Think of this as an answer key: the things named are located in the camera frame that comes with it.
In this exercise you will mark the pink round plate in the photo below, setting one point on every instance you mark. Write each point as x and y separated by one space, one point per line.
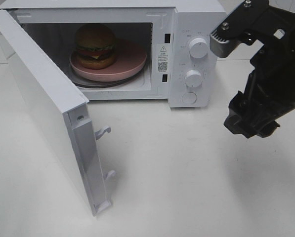
131 58

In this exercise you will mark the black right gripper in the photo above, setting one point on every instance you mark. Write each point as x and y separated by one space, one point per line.
270 92

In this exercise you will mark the lower white round knob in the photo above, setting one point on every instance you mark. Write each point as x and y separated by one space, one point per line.
193 78

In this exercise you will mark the burger with lettuce and tomato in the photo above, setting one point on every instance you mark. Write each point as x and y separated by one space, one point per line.
95 46

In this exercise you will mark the upper white round knob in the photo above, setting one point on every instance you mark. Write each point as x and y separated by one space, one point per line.
198 47

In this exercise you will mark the round white door button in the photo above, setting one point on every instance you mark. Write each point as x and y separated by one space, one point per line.
189 98

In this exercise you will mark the white microwave oven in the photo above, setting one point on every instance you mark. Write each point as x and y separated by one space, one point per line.
163 27

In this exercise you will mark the white microwave door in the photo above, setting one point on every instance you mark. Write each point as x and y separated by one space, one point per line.
60 111

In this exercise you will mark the white round knob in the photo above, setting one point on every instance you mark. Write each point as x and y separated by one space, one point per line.
198 47
193 78

